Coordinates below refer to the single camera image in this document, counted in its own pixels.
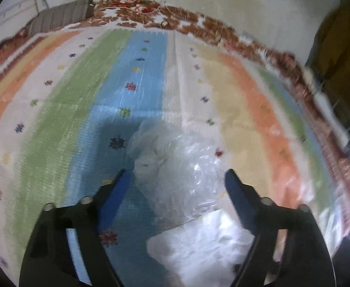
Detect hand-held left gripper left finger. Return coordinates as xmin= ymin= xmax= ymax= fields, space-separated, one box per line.
xmin=19 ymin=169 xmax=132 ymax=287

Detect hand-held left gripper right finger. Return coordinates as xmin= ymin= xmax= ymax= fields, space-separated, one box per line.
xmin=224 ymin=169 xmax=334 ymax=287

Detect clear plastic bag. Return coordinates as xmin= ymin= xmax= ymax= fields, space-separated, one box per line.
xmin=127 ymin=121 xmax=239 ymax=225

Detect striped pastel blanket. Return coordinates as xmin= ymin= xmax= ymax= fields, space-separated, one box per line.
xmin=0 ymin=28 xmax=350 ymax=287

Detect white cloth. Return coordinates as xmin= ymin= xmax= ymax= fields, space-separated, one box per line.
xmin=306 ymin=66 xmax=350 ymax=145

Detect brown curtain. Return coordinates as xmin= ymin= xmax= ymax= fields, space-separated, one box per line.
xmin=305 ymin=0 xmax=350 ymax=126

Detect grey striped pillow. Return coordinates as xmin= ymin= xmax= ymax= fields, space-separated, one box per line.
xmin=27 ymin=0 xmax=93 ymax=36

